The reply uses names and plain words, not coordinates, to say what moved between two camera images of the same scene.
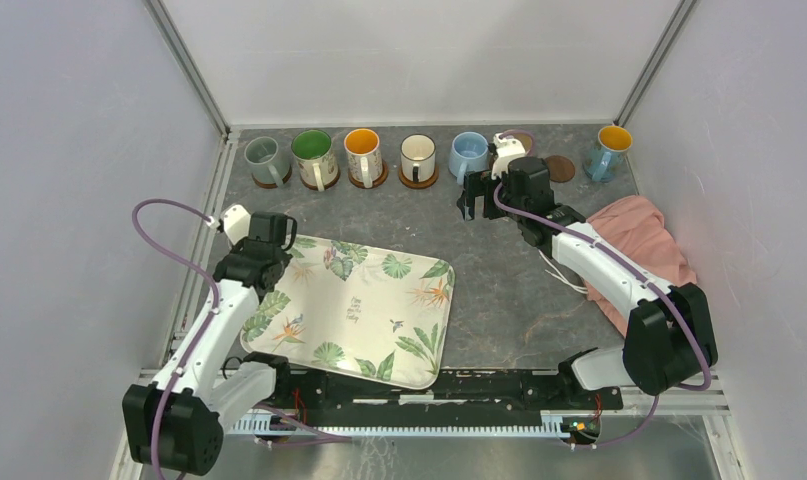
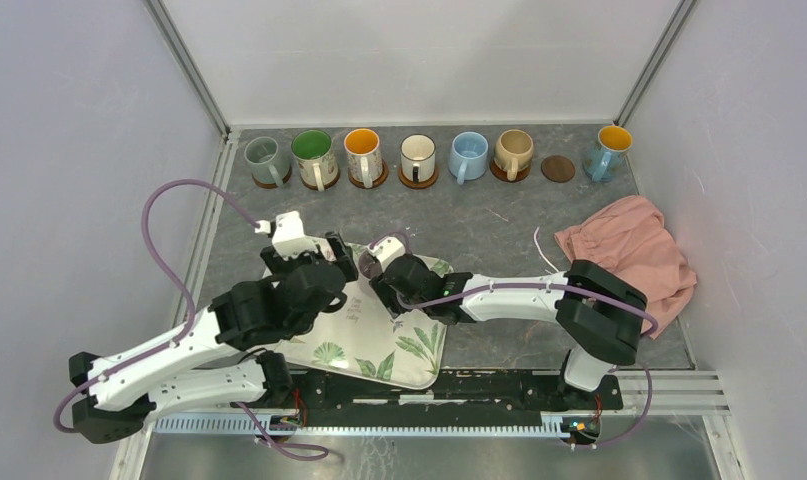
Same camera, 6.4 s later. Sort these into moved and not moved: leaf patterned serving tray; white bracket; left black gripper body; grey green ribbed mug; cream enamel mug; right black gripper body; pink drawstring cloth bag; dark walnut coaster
Moved: white bracket; right black gripper body; left black gripper body
Not moved: leaf patterned serving tray; grey green ribbed mug; dark walnut coaster; cream enamel mug; pink drawstring cloth bag
